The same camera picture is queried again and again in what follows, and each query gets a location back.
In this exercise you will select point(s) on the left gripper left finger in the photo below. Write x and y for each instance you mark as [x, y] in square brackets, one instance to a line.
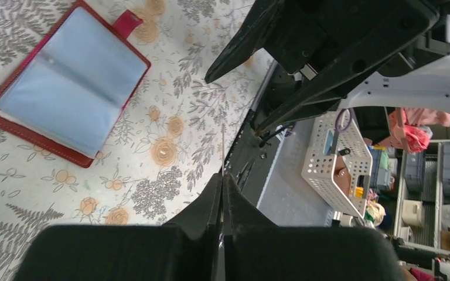
[181, 247]

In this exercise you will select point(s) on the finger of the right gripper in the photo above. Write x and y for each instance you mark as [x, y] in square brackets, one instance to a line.
[251, 36]
[311, 100]

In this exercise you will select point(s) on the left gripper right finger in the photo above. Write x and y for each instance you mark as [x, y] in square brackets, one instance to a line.
[255, 248]

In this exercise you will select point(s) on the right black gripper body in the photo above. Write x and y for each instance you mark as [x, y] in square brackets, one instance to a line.
[350, 40]

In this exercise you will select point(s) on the red leather card holder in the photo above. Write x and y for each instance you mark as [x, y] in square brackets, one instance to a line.
[69, 92]

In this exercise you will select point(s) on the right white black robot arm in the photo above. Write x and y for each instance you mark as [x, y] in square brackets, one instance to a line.
[417, 76]

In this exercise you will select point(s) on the white perforated basket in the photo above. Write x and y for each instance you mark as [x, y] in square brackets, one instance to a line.
[338, 163]

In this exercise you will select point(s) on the pink cloth in background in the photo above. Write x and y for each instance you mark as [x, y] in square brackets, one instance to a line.
[410, 128]

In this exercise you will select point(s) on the grey metal shelf rack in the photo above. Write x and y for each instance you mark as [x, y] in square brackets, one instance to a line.
[421, 199]

